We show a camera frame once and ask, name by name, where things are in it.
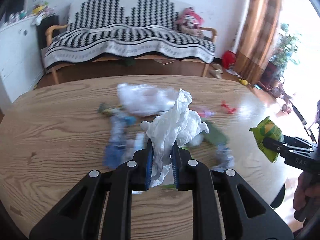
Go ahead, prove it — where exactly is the white tissue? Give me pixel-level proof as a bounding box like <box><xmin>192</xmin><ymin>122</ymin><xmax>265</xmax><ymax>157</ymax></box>
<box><xmin>140</xmin><ymin>89</ymin><xmax>209</xmax><ymax>187</ymax></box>

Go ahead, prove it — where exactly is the blue white wrapper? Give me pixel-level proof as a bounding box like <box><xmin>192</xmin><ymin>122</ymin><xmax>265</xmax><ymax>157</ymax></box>
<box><xmin>104</xmin><ymin>112</ymin><xmax>136</xmax><ymax>169</ymax></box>

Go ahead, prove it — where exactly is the yellow green chip bag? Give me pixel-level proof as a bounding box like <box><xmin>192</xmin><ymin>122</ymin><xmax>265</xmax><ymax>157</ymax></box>
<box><xmin>249</xmin><ymin>116</ymin><xmax>284</xmax><ymax>163</ymax></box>

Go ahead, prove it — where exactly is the clear plastic bag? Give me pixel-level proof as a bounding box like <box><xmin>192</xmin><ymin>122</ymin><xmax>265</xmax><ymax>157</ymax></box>
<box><xmin>117</xmin><ymin>83</ymin><xmax>178</xmax><ymax>117</ymax></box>

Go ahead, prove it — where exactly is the red ribbon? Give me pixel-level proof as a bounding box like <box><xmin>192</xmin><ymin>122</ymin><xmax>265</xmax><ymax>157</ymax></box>
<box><xmin>221</xmin><ymin>101</ymin><xmax>236</xmax><ymax>114</ymax></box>

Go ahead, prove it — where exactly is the small candy wrapper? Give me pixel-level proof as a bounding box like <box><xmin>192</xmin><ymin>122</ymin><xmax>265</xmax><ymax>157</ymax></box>
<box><xmin>98</xmin><ymin>103</ymin><xmax>123</xmax><ymax>116</ymax></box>

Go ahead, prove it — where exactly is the person's right hand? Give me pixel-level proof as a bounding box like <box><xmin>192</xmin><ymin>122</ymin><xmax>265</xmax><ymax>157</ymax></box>
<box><xmin>293</xmin><ymin>172</ymin><xmax>320</xmax><ymax>210</ymax></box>

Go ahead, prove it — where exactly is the purple toy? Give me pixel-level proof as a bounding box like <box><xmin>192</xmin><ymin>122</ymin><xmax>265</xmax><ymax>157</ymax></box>
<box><xmin>191</xmin><ymin>106</ymin><xmax>215</xmax><ymax>118</ymax></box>

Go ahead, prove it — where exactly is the yellow toy on floor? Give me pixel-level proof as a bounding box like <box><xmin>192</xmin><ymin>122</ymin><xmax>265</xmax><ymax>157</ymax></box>
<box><xmin>239</xmin><ymin>79</ymin><xmax>248</xmax><ymax>86</ymax></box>

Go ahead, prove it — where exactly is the beige slipper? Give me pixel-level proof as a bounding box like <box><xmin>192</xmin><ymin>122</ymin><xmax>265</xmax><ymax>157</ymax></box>
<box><xmin>212</xmin><ymin>63</ymin><xmax>223</xmax><ymax>73</ymax></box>
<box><xmin>209</xmin><ymin>69</ymin><xmax>223</xmax><ymax>79</ymax></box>

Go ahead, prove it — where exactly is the potted plant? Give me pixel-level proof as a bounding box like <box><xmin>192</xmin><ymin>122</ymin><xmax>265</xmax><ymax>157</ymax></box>
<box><xmin>259</xmin><ymin>23</ymin><xmax>300</xmax><ymax>87</ymax></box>

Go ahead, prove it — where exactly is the red bag on floor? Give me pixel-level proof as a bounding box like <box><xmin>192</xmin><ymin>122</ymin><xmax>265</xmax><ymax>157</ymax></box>
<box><xmin>221</xmin><ymin>50</ymin><xmax>236</xmax><ymax>69</ymax></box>

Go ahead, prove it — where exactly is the pink cartoon pillow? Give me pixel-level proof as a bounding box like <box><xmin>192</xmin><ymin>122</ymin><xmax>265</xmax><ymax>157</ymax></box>
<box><xmin>176</xmin><ymin>7</ymin><xmax>204</xmax><ymax>38</ymax></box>

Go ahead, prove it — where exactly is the black white striped blanket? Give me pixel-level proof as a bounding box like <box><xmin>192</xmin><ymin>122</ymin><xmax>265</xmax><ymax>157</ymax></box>
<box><xmin>44</xmin><ymin>0</ymin><xmax>215</xmax><ymax>69</ymax></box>

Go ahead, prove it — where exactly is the brown curtain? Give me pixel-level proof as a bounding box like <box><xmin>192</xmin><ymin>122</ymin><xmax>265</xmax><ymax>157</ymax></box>
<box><xmin>234</xmin><ymin>0</ymin><xmax>282</xmax><ymax>86</ymax></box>

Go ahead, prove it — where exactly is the white cabinet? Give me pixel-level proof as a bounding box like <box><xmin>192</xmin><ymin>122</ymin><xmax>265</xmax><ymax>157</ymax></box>
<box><xmin>1</xmin><ymin>16</ymin><xmax>44</xmax><ymax>114</ymax></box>

